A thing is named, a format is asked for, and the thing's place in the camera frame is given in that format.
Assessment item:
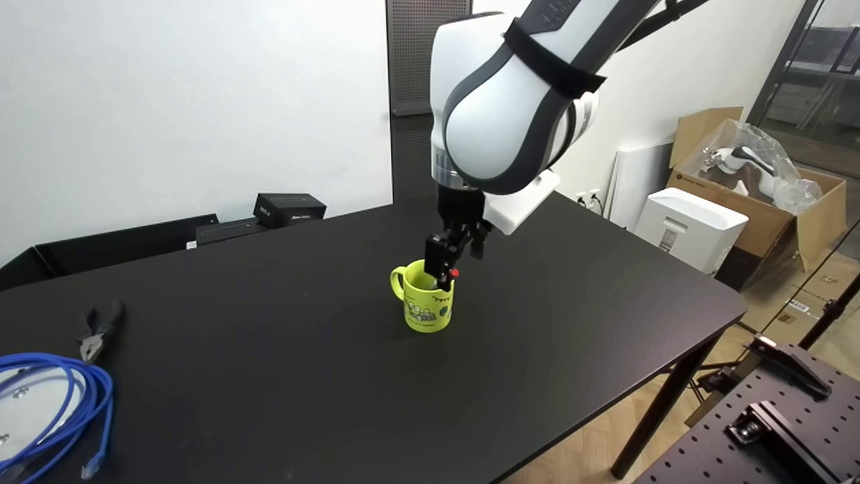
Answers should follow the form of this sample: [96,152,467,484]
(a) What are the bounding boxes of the black perforated breadboard plate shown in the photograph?
[634,339,860,484]

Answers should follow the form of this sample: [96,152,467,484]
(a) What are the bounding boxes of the clear plastic wrapping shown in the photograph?
[680,117,823,214]

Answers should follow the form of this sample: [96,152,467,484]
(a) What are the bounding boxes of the black table leg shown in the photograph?
[609,335,716,477]

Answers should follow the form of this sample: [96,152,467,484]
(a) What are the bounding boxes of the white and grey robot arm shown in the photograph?
[425,0,706,289]

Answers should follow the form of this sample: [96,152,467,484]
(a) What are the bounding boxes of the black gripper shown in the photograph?
[425,188,492,289]

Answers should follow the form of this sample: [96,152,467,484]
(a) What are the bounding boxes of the black box on table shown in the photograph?
[252,194,324,227]

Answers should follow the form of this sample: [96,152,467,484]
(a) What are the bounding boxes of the black pliers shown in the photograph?
[77,300,125,362]

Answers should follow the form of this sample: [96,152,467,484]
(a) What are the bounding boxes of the blue ethernet cable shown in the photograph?
[0,348,117,484]

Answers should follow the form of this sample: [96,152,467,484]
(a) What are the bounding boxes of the black aluminium rail bracket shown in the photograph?
[725,399,843,484]

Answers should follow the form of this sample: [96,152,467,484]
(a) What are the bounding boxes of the yellow-green ceramic mug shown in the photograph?
[389,257,454,334]

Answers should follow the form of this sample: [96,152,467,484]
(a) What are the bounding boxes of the white computer case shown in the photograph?
[634,188,746,273]

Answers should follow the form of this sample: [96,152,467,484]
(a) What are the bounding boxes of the open cardboard box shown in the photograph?
[669,108,845,268]

